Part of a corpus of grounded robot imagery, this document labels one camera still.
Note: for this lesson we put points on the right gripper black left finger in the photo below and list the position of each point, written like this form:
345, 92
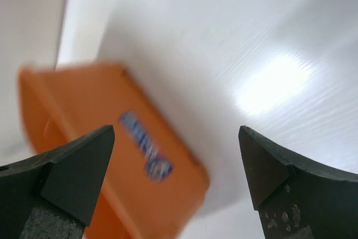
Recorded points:
54, 194

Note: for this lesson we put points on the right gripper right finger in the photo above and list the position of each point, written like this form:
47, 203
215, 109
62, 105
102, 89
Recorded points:
297, 197

